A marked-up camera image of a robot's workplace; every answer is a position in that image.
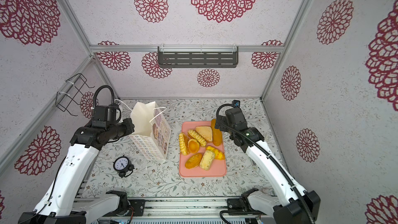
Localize round egg tart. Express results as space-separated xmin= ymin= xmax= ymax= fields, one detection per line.
xmin=188 ymin=139 xmax=201 ymax=153

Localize braided yellow bread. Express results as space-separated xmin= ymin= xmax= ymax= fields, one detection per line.
xmin=188 ymin=129 xmax=207 ymax=147

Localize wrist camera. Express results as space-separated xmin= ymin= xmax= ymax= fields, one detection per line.
xmin=225 ymin=100 xmax=246 ymax=126
xmin=91 ymin=105 xmax=122 ymax=130

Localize white printed paper bag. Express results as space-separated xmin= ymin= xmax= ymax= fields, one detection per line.
xmin=116 ymin=100 xmax=172 ymax=161

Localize yellow orange swirl bun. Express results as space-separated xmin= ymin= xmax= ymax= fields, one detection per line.
xmin=206 ymin=146 xmax=225 ymax=160

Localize dark grey wall shelf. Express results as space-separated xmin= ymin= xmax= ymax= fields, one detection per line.
xmin=157 ymin=46 xmax=239 ymax=68

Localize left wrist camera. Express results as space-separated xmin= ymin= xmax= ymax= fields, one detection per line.
xmin=91 ymin=105 xmax=122 ymax=130

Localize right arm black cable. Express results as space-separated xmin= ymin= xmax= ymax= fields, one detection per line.
xmin=215 ymin=103 xmax=316 ymax=224

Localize triangular toast slice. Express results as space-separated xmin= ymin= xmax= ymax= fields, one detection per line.
xmin=195 ymin=126 xmax=213 ymax=143

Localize pale rectangular bread roll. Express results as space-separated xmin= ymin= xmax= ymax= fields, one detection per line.
xmin=200 ymin=150 xmax=215 ymax=171

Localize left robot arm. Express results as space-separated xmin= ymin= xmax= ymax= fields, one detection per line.
xmin=18 ymin=118 xmax=134 ymax=224

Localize long orange baguette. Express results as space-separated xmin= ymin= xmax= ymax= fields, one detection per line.
xmin=211 ymin=119 xmax=223 ymax=146

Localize ridged yellow corn bread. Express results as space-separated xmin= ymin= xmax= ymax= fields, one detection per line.
xmin=178 ymin=132 xmax=190 ymax=156

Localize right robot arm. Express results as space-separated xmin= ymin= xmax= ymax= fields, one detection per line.
xmin=216 ymin=116 xmax=320 ymax=224

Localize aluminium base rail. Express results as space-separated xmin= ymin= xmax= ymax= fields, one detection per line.
xmin=74 ymin=195 xmax=249 ymax=224

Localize golden oval bread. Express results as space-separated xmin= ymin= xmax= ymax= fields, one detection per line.
xmin=185 ymin=153 xmax=203 ymax=169

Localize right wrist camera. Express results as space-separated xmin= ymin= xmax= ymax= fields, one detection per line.
xmin=225 ymin=100 xmax=246 ymax=126

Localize pink plastic tray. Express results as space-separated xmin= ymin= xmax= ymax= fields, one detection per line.
xmin=178 ymin=121 xmax=228 ymax=178

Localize black alarm clock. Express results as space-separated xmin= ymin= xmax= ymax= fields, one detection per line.
xmin=113 ymin=156 xmax=135 ymax=178

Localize black wire wall rack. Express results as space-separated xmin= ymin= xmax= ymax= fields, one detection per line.
xmin=55 ymin=73 xmax=94 ymax=117

